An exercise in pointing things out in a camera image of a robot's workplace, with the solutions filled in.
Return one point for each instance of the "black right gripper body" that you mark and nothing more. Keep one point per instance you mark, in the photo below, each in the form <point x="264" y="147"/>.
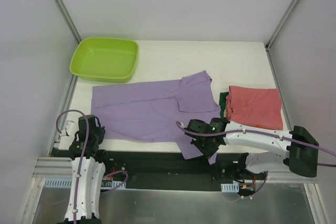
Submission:
<point x="206" y="146"/>

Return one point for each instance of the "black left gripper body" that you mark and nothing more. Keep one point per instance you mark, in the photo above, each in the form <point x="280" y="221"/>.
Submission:
<point x="79" y="141"/>

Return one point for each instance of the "purple t shirt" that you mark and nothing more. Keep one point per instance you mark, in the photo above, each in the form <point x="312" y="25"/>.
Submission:
<point x="148" y="111"/>

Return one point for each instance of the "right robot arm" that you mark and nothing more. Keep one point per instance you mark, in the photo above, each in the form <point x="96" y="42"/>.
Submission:
<point x="282" y="150"/>

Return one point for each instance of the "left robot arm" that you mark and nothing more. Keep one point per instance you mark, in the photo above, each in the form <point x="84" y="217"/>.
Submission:
<point x="88" y="169"/>

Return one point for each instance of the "folded orange t shirt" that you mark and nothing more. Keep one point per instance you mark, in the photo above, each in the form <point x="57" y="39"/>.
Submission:
<point x="243" y="124"/>

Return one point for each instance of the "folded green t shirt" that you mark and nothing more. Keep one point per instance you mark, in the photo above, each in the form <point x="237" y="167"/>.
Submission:
<point x="222" y="103"/>

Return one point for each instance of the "folded pink t shirt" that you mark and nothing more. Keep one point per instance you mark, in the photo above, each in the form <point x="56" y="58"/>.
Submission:
<point x="254" y="107"/>

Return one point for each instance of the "green plastic basin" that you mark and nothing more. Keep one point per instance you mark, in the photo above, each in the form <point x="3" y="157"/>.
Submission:
<point x="100" y="59"/>

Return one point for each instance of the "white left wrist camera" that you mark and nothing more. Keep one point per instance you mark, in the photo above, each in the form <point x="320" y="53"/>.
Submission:
<point x="69" y="129"/>

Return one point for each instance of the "right white cable duct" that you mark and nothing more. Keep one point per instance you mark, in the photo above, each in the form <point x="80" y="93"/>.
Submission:
<point x="230" y="188"/>

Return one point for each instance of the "white cable duct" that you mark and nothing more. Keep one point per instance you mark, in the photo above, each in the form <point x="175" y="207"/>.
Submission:
<point x="230" y="188"/>
<point x="66" y="183"/>

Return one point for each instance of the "aluminium frame rail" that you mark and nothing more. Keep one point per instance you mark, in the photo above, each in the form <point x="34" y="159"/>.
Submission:
<point x="49" y="167"/>

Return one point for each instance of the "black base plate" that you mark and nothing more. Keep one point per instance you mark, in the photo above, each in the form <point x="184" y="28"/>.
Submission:
<point x="170" y="171"/>

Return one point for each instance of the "left white cable duct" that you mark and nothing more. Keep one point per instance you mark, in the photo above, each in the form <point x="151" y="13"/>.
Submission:
<point x="66" y="183"/>

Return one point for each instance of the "right aluminium corner post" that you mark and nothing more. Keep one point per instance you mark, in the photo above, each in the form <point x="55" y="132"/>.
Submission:
<point x="280" y="26"/>

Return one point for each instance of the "aluminium corner post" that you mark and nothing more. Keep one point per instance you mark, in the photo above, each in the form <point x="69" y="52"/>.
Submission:
<point x="68" y="20"/>
<point x="280" y="26"/>

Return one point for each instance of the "left aluminium corner post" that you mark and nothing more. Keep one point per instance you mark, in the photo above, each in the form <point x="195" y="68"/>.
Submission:
<point x="68" y="20"/>

